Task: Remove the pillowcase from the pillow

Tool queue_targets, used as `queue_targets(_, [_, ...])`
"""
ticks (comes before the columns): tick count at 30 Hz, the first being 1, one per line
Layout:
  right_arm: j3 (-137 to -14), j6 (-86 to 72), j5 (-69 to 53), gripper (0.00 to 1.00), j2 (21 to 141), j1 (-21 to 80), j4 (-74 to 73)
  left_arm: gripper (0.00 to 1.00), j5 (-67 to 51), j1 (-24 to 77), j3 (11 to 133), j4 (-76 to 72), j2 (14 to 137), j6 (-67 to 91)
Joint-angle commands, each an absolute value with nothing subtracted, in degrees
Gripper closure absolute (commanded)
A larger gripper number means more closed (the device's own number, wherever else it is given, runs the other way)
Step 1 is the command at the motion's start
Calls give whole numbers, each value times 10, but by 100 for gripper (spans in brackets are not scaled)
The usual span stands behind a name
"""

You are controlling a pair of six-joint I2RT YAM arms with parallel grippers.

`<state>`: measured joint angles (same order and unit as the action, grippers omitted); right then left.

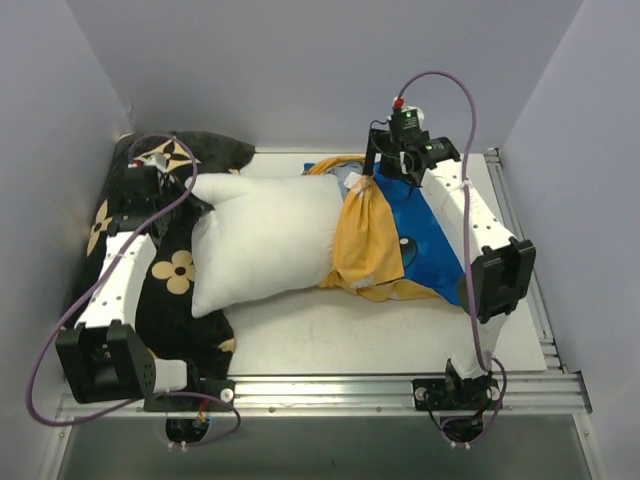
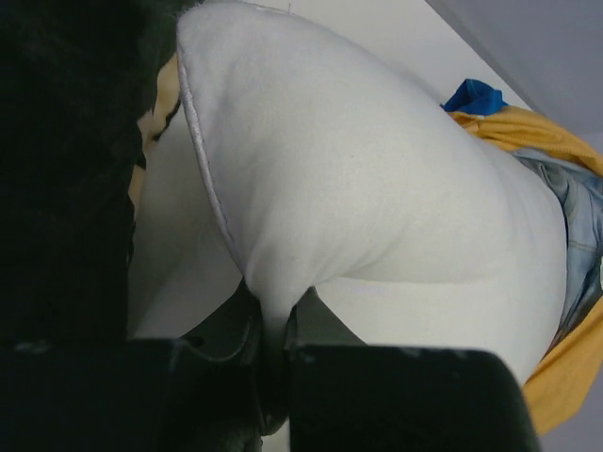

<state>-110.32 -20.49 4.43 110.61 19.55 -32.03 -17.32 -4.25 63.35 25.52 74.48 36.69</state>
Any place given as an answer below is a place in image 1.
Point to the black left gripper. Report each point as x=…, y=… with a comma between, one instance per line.
x=176, y=211

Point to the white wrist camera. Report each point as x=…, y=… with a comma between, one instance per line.
x=407, y=115
x=155, y=160

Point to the black patterned plush pillow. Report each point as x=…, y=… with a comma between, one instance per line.
x=164, y=321

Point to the white pillow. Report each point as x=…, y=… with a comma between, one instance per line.
x=264, y=236

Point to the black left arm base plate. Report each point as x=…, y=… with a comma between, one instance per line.
x=209, y=395

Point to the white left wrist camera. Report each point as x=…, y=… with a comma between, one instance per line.
x=155, y=160

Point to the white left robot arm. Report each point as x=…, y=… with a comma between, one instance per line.
x=102, y=356

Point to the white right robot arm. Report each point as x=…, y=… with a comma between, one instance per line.
x=497, y=266

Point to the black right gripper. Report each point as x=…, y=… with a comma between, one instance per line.
x=376, y=142

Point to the blue and orange pillowcase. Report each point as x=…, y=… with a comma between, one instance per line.
x=388, y=244

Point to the aluminium right frame rail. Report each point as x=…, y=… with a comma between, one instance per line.
x=523, y=260

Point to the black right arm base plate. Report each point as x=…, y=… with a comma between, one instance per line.
x=440, y=395

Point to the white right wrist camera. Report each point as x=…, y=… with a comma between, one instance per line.
x=407, y=115

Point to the aluminium frame rail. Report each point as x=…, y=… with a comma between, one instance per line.
x=545, y=393
x=523, y=260

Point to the aluminium front frame rail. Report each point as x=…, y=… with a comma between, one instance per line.
x=545, y=393

